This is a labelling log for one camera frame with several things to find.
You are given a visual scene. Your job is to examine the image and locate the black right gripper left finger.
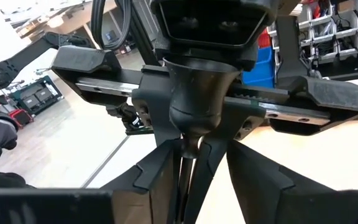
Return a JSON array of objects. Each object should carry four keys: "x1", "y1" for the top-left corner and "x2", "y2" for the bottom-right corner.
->
[{"x1": 100, "y1": 139, "x2": 183, "y2": 224}]

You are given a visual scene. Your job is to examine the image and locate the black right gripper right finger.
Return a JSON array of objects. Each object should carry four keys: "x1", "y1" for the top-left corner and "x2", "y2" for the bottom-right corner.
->
[{"x1": 227, "y1": 139, "x2": 335, "y2": 224}]

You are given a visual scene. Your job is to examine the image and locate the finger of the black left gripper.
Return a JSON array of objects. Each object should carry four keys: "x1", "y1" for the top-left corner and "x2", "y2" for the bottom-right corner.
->
[
  {"x1": 183, "y1": 101, "x2": 267, "y2": 224},
  {"x1": 131, "y1": 65, "x2": 183, "y2": 147}
]

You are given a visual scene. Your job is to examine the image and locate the black candlestick holder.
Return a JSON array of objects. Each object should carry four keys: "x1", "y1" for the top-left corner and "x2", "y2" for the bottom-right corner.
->
[{"x1": 162, "y1": 57, "x2": 242, "y2": 224}]

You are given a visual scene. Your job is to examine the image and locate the black tool cart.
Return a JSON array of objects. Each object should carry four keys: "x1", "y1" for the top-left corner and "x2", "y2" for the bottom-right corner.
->
[{"x1": 9, "y1": 75, "x2": 64, "y2": 116}]

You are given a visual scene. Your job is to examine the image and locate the red toolbox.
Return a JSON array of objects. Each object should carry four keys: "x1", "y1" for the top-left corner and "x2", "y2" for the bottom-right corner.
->
[{"x1": 7, "y1": 108, "x2": 34, "y2": 130}]

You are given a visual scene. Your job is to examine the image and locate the red storage bin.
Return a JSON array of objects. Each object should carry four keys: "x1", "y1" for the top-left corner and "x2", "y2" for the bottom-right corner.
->
[{"x1": 256, "y1": 27, "x2": 272, "y2": 49}]

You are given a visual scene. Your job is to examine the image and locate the white parts bin rack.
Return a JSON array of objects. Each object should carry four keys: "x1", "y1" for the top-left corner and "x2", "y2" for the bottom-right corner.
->
[{"x1": 265, "y1": 0, "x2": 358, "y2": 69}]

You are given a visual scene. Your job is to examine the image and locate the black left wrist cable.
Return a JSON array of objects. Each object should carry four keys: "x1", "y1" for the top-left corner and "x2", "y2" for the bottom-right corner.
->
[{"x1": 90, "y1": 0, "x2": 133, "y2": 51}]

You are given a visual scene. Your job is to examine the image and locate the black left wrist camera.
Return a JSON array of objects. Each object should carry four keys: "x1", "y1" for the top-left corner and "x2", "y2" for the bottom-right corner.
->
[{"x1": 150, "y1": 0, "x2": 276, "y2": 50}]

